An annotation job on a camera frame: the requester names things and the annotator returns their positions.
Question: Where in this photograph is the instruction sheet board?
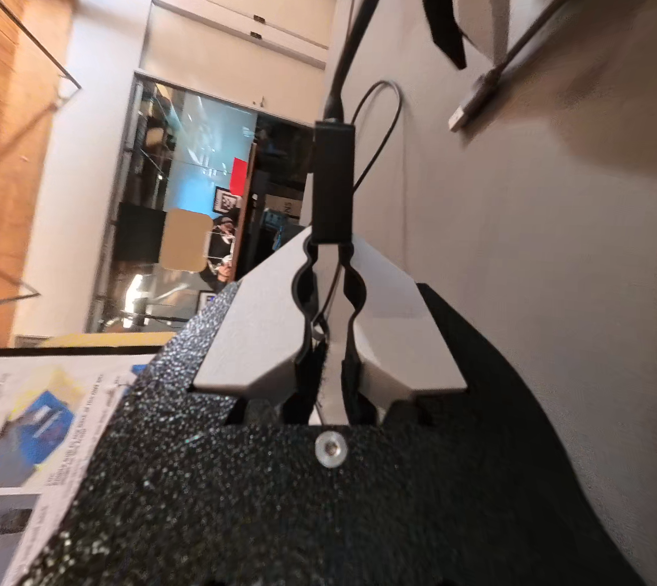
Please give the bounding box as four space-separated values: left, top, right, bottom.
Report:
0 332 178 586

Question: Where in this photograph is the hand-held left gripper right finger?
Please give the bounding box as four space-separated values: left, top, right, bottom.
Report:
336 237 469 425

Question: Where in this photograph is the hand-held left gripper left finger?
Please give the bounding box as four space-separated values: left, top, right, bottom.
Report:
194 228 329 425

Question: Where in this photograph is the black cable with velcro strap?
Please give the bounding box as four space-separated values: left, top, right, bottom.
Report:
448 0 624 133

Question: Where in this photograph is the white door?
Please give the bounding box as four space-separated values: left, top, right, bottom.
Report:
139 0 329 84

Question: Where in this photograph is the black white marker board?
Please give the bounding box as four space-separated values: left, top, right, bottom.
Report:
213 186 242 214

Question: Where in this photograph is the glass partition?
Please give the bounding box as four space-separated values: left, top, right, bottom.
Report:
87 73 314 335

